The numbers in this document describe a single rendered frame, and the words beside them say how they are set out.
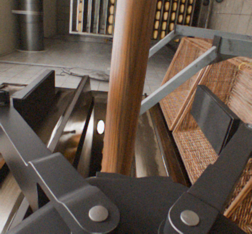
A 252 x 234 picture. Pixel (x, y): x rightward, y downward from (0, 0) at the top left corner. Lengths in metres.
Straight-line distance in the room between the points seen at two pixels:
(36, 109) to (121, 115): 0.07
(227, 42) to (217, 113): 0.45
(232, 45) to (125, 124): 0.47
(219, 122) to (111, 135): 0.09
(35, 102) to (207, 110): 0.13
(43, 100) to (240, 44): 0.53
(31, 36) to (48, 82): 3.12
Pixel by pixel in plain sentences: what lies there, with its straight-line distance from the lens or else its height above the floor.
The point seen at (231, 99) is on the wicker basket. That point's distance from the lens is 1.26.
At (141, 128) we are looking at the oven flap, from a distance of 1.33.
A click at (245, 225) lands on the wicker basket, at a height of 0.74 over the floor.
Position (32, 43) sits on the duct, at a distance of 3.32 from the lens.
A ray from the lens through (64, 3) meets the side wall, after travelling 5.31.
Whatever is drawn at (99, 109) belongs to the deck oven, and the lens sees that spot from 1.84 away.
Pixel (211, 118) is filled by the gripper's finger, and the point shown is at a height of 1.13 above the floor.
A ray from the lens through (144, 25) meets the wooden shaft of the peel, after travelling 0.17.
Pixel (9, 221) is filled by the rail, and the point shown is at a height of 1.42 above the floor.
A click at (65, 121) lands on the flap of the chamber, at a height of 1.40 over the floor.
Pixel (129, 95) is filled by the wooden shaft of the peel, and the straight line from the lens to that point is 0.18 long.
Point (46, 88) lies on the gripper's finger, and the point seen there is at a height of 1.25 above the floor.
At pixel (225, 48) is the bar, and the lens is 0.62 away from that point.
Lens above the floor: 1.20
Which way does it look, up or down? 4 degrees down
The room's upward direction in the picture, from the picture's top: 85 degrees counter-clockwise
